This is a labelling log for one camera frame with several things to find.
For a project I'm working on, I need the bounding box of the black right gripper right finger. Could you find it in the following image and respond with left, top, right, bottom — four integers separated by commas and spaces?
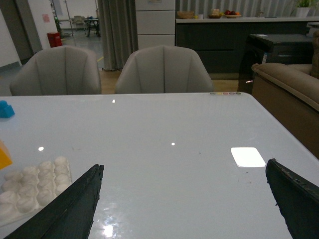
265, 159, 319, 239

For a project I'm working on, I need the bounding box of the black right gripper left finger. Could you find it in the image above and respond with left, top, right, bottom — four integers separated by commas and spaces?
6, 164, 104, 239

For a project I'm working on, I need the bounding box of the yellow toy block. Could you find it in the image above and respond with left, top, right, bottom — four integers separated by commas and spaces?
0, 140, 12, 170

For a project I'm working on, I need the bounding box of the blue toy block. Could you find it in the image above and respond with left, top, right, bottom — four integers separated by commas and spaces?
0, 100, 15, 119

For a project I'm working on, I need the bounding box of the beige sofa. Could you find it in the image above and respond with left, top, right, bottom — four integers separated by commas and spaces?
252, 31, 319, 157

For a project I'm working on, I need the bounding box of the coloured sticker strip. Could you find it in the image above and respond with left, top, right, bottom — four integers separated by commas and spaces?
210, 92, 242, 96

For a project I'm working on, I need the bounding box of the left grey armchair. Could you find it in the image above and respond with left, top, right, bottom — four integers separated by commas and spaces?
9, 45, 101, 96

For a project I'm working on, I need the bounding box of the grey armchair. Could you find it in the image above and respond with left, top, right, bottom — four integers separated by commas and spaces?
115, 45, 214, 94
9, 45, 101, 96

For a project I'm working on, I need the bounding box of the black appliance box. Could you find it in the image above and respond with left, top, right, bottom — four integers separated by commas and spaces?
238, 34, 314, 94

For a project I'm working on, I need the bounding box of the right grey armchair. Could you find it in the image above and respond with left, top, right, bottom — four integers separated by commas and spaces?
115, 45, 214, 94

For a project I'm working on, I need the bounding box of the red box on floor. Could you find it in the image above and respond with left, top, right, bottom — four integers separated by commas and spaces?
47, 32, 62, 48

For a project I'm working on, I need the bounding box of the dark kitchen counter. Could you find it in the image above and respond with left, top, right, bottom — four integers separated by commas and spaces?
175, 16, 319, 79

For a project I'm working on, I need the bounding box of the potted green plant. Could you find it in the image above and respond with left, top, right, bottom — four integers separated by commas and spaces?
295, 0, 318, 17

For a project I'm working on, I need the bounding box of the grey curtain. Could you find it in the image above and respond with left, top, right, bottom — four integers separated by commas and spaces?
98, 0, 138, 71

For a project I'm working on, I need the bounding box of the fruit plate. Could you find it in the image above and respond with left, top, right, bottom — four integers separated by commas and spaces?
224, 10, 241, 18

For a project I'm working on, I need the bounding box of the snack bowl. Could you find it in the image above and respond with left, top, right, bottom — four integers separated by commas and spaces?
208, 8, 223, 19

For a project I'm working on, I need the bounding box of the white drawer cabinet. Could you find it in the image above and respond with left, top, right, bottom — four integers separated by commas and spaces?
135, 0, 175, 49

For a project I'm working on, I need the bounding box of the wicker basket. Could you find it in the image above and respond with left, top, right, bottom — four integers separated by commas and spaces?
177, 11, 194, 19

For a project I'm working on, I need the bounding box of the white studded base plate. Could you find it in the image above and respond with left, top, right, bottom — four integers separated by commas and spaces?
0, 156, 72, 226

